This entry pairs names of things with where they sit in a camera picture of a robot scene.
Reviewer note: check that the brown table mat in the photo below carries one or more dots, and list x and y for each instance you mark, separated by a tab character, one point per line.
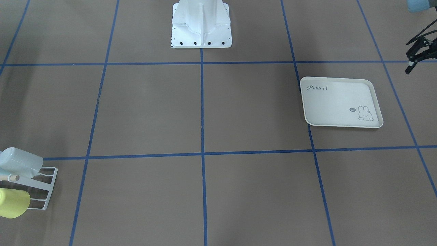
186	147

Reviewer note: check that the blue plastic cup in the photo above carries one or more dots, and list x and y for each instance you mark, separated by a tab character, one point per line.
19	162

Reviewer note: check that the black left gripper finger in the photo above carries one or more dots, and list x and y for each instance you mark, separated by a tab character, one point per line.
422	49

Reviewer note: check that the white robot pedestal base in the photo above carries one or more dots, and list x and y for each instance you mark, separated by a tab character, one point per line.
201	24

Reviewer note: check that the white wire cup rack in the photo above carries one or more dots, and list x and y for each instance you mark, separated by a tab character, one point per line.
40	187

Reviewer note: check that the cream serving tray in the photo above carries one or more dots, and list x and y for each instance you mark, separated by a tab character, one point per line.
340	102

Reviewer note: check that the yellow plastic cup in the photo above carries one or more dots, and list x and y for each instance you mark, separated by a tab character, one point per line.
13	203

